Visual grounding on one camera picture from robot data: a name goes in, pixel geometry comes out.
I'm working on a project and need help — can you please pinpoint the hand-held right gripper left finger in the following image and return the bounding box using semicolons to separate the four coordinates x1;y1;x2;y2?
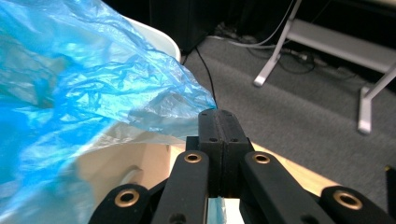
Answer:
186;108;224;198

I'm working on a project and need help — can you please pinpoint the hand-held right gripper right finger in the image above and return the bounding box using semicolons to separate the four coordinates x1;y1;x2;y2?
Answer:
222;109;255;198

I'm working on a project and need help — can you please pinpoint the cream bin with face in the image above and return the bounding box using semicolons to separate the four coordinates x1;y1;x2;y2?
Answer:
76;15;188;218

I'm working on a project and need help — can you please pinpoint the blue plastic bag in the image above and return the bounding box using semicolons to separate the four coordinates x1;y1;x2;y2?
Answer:
0;0;228;224

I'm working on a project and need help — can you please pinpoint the black upright panel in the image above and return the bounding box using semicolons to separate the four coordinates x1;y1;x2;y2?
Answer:
148;0;220;54

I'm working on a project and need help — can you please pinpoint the white metal stand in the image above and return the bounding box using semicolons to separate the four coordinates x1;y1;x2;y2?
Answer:
253;0;396;134

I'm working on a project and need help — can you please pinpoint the black yellow striped base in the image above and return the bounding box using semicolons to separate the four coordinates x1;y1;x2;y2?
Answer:
384;164;396;218

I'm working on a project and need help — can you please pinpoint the thin black floor cable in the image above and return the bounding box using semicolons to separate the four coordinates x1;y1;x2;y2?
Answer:
195;46;219;109

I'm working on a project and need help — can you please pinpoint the white floor cable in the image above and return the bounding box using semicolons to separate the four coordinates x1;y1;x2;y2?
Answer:
207;0;296;50

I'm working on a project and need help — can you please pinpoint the tangle of black floor cables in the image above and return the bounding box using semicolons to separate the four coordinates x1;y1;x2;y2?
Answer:
248;31;331;76

